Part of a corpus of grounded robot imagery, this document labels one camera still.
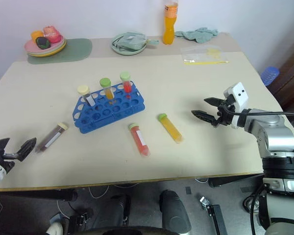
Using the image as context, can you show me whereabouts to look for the orange liquid tube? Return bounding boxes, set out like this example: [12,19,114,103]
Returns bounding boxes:
[157,113,185,144]

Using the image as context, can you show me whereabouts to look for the brown wooden cabinet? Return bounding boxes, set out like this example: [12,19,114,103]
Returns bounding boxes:
[271,33,294,111]

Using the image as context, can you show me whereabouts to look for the orange soda bottle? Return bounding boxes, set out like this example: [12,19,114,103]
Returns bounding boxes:
[162,0,180,45]

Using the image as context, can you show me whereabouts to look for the white floor cable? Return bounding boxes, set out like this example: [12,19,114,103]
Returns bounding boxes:
[88,185,111,199]

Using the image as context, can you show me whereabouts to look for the blue ribbed bottle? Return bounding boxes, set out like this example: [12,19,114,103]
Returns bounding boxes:
[260,66,280,87]

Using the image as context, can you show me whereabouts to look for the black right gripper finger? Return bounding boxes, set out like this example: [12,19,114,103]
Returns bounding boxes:
[203,97,224,108]
[191,110,218,128]

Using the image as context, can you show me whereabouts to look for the light green plate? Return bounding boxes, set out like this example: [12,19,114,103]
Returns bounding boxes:
[111,33,147,56]

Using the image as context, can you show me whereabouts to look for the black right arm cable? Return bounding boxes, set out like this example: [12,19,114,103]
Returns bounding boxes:
[224,104,294,118]

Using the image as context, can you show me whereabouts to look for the pink toy food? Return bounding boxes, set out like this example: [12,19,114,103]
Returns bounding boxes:
[43,24,62,44]

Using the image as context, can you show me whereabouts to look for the black table leg bar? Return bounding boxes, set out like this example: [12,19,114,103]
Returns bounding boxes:
[0,188,78,203]
[208,174,264,188]

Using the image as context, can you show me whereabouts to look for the yellow-capped sample tube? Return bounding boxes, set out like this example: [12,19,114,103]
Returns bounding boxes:
[77,84,96,107]

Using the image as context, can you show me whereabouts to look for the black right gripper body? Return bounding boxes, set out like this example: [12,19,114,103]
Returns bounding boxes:
[216,98,236,127]

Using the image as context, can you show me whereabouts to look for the blue test tube rack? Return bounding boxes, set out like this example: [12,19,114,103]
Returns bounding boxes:
[72,83,147,134]

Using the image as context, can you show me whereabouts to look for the orange toy food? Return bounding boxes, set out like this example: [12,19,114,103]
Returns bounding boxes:
[30,30,45,42]

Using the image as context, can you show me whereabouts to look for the black bracket with caster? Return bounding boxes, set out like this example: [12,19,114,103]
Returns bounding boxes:
[199,195,228,235]

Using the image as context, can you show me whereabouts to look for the light green cloth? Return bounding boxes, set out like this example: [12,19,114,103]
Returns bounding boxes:
[174,27,219,44]

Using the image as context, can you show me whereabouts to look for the dark green toy food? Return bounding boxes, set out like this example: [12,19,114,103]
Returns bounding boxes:
[35,36,51,49]

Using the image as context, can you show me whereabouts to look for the brown liquid tube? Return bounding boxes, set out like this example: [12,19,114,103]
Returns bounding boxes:
[35,122,70,153]

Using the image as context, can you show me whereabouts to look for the stack of pastel plates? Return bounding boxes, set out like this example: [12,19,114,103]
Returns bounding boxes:
[24,36,68,58]

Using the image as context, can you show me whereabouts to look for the dark rounded shape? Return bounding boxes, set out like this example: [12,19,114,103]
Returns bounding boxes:
[159,189,192,235]

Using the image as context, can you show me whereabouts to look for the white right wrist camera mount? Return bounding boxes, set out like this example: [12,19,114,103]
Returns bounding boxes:
[223,82,250,130]

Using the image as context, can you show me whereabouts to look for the yellow plastic stick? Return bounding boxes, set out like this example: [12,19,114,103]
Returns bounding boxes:
[183,60,230,66]

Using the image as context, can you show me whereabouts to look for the green placemat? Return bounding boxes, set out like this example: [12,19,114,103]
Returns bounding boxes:
[27,38,93,65]

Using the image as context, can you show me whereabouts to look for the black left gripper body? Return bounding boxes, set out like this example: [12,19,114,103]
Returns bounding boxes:
[0,146,16,170]

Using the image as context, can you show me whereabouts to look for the white shoe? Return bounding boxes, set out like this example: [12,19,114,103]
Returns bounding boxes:
[46,221,64,235]

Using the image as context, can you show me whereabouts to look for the red liquid tube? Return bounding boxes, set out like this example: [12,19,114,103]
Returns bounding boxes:
[127,122,151,158]

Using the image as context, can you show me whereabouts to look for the clear plastic bag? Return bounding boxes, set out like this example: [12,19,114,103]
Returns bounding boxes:
[180,45,223,58]

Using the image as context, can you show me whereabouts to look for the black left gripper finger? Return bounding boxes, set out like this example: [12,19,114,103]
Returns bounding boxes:
[15,137,38,163]
[0,137,11,155]

